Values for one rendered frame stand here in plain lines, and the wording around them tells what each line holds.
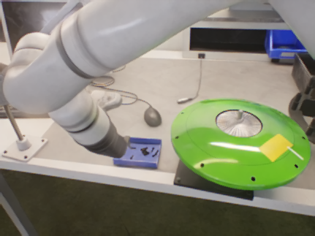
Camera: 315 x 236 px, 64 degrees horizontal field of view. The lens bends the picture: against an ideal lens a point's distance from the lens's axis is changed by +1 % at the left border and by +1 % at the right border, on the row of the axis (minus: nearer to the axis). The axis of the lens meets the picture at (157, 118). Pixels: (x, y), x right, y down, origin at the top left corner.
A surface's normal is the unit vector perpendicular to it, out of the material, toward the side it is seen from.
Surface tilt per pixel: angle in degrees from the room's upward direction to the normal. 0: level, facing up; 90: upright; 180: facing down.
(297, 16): 111
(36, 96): 102
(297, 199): 0
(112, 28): 75
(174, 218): 0
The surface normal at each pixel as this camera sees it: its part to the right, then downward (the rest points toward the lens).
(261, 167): 0.02, -0.51
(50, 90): 0.17, 0.79
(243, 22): -0.20, 0.59
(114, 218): -0.03, -0.80
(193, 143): -0.38, -0.62
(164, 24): 0.33, 0.62
